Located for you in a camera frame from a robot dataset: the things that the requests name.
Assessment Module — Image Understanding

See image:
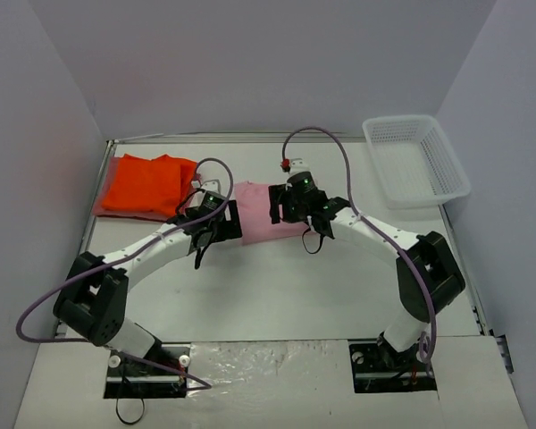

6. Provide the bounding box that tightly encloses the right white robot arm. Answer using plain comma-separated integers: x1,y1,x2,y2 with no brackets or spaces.
269,172,465,369

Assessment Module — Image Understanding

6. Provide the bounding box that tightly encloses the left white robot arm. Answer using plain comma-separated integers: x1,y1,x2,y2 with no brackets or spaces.
53,191,242,374

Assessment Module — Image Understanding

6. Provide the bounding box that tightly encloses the folded orange t shirt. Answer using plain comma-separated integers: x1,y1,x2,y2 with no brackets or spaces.
101,153,200,219

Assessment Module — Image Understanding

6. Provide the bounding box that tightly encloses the white plastic basket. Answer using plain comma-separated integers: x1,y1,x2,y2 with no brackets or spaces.
362,114,471,209

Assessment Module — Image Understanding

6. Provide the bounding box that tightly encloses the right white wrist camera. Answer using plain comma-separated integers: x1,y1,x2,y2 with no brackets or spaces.
288,158,311,177

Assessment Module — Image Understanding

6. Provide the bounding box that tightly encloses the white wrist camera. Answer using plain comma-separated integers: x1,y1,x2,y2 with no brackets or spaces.
199,179,222,194
288,158,311,177

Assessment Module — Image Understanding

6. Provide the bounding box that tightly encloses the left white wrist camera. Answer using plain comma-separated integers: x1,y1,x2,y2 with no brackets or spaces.
199,179,222,194

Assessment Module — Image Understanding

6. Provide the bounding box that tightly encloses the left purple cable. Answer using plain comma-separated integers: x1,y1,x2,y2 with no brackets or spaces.
16,157,234,391

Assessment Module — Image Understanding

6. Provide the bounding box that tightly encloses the purple cable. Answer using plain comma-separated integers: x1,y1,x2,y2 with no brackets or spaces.
16,157,234,391
281,126,440,376

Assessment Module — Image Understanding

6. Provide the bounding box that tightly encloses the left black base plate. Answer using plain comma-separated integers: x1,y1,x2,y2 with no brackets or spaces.
103,351,188,400

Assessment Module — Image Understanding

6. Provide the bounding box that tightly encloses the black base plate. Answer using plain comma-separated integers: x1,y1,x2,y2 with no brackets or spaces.
103,351,188,400
348,341,437,394

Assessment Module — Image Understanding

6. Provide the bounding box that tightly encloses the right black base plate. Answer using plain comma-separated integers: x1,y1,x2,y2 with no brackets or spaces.
348,341,437,394

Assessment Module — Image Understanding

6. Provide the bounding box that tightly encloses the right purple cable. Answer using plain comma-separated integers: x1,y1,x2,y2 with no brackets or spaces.
281,126,440,376

